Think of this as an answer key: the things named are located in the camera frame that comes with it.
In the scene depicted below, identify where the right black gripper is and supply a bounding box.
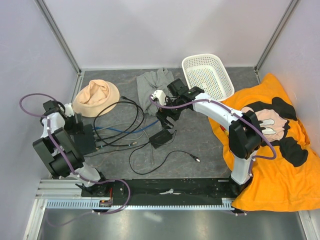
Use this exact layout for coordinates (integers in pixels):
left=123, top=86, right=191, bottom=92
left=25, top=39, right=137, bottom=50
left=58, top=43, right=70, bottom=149
left=155, top=95, right=184, bottom=131

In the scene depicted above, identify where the black network switch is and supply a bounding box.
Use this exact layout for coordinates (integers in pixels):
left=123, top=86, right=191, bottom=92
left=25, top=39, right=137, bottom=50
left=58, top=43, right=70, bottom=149
left=73, top=124, right=97, bottom=156

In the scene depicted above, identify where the grey cloth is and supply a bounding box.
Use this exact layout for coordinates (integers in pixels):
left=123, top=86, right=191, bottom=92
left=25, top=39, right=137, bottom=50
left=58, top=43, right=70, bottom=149
left=136, top=68, right=174, bottom=116

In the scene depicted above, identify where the black cable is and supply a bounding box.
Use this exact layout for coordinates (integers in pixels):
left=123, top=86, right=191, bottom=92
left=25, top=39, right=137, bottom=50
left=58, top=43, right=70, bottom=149
left=92, top=96, right=147, bottom=148

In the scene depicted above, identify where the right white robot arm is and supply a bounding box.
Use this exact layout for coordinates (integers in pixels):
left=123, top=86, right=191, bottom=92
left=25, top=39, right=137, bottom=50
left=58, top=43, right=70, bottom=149
left=149, top=78, right=263, bottom=197

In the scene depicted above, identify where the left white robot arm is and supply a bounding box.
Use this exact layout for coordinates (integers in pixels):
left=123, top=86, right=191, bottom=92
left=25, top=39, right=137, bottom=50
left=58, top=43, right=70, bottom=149
left=32, top=100, right=110, bottom=197

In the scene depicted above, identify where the peach bucket hat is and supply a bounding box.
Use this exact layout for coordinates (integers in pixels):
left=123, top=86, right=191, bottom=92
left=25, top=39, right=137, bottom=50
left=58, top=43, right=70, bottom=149
left=72, top=79, right=120, bottom=118

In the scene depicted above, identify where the white plastic basket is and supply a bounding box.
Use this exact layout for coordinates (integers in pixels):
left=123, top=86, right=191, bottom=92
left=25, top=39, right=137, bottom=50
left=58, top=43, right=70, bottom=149
left=181, top=53, right=235, bottom=102

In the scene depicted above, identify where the black power adapter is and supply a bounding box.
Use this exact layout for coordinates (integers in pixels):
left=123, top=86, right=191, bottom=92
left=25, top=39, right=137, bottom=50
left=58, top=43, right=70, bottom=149
left=149, top=130, right=173, bottom=149

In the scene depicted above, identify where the orange cartoon mouse pillow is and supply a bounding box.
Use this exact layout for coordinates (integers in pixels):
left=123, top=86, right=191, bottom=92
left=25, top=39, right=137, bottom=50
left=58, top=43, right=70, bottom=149
left=224, top=73, right=320, bottom=212

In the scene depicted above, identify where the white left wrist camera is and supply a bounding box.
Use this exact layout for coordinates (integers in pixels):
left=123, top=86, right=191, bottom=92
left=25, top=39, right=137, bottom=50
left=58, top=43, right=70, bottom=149
left=64, top=103, right=75, bottom=118

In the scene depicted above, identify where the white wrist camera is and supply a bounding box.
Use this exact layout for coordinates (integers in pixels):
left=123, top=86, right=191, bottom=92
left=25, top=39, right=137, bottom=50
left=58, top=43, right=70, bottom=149
left=150, top=90, right=168, bottom=106
left=64, top=103, right=75, bottom=118

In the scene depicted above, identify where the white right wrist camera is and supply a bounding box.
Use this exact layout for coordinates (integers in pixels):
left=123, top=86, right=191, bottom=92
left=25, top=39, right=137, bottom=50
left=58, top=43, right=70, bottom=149
left=150, top=90, right=168, bottom=106

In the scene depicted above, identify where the blue ethernet cable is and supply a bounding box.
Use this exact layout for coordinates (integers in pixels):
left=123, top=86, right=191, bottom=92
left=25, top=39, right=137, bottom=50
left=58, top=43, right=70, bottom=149
left=91, top=118, right=161, bottom=134

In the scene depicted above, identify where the grey ethernet cable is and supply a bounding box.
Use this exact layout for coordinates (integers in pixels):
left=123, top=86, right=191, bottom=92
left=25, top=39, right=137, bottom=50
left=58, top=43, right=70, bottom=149
left=96, top=122, right=157, bottom=166

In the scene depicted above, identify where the black adapter power cord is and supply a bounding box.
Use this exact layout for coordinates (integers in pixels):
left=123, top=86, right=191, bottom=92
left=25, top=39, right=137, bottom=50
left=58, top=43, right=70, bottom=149
left=128, top=129, right=201, bottom=175

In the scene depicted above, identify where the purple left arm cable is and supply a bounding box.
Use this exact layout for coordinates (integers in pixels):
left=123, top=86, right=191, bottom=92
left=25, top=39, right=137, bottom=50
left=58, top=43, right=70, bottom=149
left=19, top=92, right=132, bottom=228

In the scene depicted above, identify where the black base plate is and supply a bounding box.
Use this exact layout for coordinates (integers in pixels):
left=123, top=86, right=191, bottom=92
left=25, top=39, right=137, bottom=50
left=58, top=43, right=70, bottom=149
left=76, top=177, right=249, bottom=205

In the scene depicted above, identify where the slotted cable duct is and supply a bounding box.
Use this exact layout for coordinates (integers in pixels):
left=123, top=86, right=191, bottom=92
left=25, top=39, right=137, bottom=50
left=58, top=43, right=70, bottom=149
left=46, top=198, right=235, bottom=211

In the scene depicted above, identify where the left aluminium frame post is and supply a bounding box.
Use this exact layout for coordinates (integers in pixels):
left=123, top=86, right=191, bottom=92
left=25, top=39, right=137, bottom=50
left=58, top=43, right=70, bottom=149
left=35, top=0, right=82, bottom=75

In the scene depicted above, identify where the aluminium frame post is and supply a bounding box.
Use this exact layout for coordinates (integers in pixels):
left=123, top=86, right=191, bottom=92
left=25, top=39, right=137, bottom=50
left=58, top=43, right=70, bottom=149
left=254, top=0, right=300, bottom=75
left=35, top=0, right=82, bottom=75

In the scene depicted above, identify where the right aluminium frame post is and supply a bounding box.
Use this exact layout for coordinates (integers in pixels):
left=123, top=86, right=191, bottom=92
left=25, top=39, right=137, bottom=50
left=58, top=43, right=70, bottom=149
left=254, top=0, right=300, bottom=75

